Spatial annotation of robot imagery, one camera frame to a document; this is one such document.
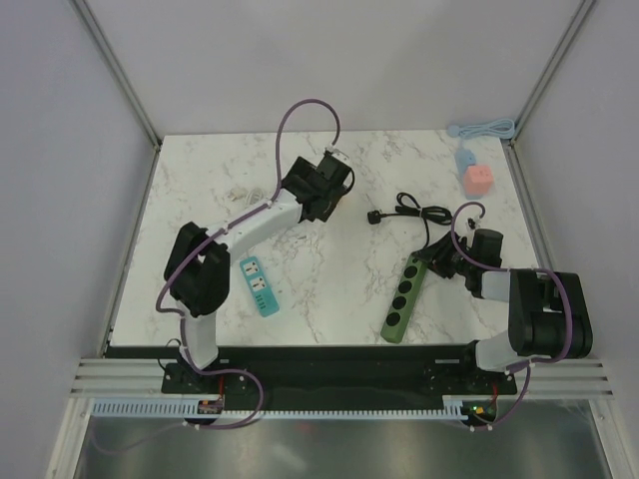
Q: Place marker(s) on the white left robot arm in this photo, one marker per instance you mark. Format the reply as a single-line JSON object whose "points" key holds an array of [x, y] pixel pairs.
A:
{"points": [[198, 270]]}

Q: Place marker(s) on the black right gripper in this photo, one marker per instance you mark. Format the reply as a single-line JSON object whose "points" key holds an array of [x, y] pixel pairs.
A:
{"points": [[436, 253]]}

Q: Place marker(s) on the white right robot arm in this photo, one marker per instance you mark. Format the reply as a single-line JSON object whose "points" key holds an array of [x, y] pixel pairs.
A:
{"points": [[547, 316]]}

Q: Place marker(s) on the light blue power strip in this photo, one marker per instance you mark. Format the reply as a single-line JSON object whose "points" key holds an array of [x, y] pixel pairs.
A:
{"points": [[464, 159]]}

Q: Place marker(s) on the white cable duct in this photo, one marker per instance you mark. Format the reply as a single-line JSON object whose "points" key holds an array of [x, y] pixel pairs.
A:
{"points": [[197, 409]]}

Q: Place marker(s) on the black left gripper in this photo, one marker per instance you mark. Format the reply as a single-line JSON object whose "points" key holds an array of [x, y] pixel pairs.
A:
{"points": [[302, 170]]}

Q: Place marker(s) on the pink cube socket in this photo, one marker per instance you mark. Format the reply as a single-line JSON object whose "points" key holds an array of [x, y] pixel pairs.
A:
{"points": [[477, 181]]}

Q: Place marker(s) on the green power strip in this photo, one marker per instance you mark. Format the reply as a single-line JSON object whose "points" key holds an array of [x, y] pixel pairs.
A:
{"points": [[405, 297]]}

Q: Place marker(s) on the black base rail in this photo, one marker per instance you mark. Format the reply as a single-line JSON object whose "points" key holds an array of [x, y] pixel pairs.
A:
{"points": [[313, 378]]}

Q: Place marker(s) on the teal power strip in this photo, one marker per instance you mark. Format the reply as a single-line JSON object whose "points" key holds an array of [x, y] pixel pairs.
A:
{"points": [[259, 286]]}

